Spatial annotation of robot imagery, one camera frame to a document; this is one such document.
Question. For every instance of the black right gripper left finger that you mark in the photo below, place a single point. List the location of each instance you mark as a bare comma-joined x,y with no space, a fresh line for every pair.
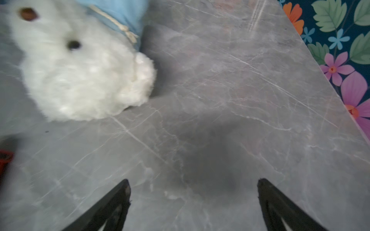
109,213

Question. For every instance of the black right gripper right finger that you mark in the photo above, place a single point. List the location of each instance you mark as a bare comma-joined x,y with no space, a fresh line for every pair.
278,210

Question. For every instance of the red flashlight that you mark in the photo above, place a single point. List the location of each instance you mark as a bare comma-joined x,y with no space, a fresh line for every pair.
6,158

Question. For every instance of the white bunny plush blue shirt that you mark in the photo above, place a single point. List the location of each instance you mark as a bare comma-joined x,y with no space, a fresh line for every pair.
82,59

